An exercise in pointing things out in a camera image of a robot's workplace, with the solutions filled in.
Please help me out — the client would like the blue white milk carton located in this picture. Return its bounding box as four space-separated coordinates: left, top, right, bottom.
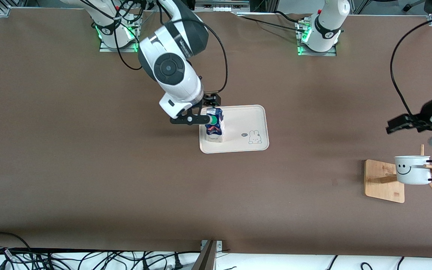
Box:
205 107 225 144

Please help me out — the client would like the white smiley face cup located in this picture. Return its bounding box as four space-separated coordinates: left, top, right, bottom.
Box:
394 156 432 185

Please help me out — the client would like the cream rabbit print tray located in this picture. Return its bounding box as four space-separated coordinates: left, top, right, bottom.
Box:
199 105 269 154

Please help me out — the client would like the wooden mug stand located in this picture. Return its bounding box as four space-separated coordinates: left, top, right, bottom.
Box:
364 144 432 204

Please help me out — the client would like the white power strip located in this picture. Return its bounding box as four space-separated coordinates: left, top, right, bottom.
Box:
195 0 250 12

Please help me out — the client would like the black office chair base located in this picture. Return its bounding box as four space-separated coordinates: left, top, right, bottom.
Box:
400 0 432 12

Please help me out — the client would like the dark metal beam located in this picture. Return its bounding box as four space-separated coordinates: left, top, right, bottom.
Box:
192 240 218 270

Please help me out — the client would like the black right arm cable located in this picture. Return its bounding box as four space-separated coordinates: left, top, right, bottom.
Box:
77 0 228 96

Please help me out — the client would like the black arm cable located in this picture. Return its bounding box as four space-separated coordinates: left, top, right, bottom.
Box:
77 0 228 96
390 18 432 117

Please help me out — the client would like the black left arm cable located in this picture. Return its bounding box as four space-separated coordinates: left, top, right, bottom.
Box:
390 18 432 117

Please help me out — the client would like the long black table cable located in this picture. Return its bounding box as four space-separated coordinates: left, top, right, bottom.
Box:
243 16 305 32

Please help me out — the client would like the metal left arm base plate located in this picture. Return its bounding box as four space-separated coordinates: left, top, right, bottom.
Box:
297 19 337 57

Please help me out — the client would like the short black table cable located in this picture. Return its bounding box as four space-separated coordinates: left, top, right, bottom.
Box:
274 10 311 25

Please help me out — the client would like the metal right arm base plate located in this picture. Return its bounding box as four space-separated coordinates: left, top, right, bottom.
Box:
99 15 139 53

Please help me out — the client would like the small metal bracket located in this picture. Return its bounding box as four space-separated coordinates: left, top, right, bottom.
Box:
200 240 223 251

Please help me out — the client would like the arched black floor cable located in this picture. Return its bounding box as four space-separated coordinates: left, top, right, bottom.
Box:
0 232 33 255

